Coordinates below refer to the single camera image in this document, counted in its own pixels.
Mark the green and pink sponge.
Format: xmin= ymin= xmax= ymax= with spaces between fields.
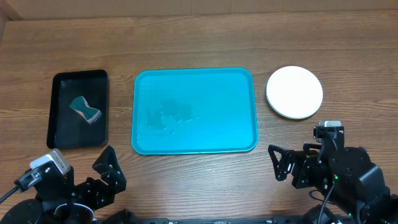
xmin=69 ymin=96 xmax=101 ymax=124

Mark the white plate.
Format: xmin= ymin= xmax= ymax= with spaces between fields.
xmin=266 ymin=66 xmax=323 ymax=119

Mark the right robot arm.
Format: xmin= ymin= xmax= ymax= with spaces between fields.
xmin=268 ymin=142 xmax=397 ymax=223

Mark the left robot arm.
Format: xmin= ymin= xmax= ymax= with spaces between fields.
xmin=1 ymin=146 xmax=137 ymax=224

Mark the black rectangular tray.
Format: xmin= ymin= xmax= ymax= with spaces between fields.
xmin=47 ymin=70 xmax=109 ymax=150

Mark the blue plastic serving tray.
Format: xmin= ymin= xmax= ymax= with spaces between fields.
xmin=131 ymin=67 xmax=259 ymax=156

